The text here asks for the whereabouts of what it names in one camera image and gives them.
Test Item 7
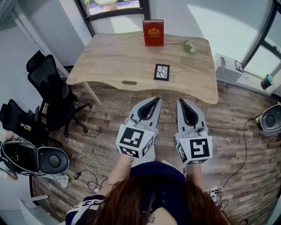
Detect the person's left forearm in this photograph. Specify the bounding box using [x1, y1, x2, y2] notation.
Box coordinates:
[103, 153, 136, 196]

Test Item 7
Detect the black power cable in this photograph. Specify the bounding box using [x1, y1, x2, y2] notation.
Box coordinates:
[219, 116, 263, 192]

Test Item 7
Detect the person's leg in beige trousers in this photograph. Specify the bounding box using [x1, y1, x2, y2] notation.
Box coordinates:
[131, 140, 169, 167]

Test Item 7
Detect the black teal cup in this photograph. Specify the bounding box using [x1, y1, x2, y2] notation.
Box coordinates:
[260, 74, 274, 90]

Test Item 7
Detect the person's navy dress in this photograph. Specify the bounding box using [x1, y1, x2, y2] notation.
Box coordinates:
[65, 161, 189, 225]

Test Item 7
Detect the white box with cables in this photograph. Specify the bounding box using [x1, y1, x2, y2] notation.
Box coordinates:
[215, 52, 244, 83]

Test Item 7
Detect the white artificial flower sprig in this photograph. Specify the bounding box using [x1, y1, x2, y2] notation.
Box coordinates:
[164, 39, 197, 55]

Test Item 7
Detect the white power strip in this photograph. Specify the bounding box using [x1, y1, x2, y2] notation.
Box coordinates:
[207, 185, 223, 202]

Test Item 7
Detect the black picture frame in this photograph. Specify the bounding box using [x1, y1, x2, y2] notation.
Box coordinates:
[154, 63, 170, 82]

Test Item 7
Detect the thin gold bracelet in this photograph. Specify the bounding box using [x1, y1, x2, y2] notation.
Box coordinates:
[117, 154, 135, 165]

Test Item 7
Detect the wooden desk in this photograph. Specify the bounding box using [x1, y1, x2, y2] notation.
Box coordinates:
[66, 33, 219, 106]

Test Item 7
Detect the black office chair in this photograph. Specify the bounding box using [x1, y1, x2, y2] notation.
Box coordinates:
[0, 98, 46, 148]
[26, 50, 93, 143]

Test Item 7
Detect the person's right forearm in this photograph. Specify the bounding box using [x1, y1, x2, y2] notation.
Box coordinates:
[185, 163, 204, 192]

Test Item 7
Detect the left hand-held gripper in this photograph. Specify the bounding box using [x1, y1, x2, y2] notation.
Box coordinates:
[115, 98, 162, 159]

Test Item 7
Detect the red hardcover book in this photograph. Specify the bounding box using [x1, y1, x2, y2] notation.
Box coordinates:
[142, 19, 165, 47]

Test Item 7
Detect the black framed picture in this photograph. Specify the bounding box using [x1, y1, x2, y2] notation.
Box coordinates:
[234, 59, 244, 73]

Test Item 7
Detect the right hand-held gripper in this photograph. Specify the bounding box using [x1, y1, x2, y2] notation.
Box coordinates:
[175, 98, 213, 165]

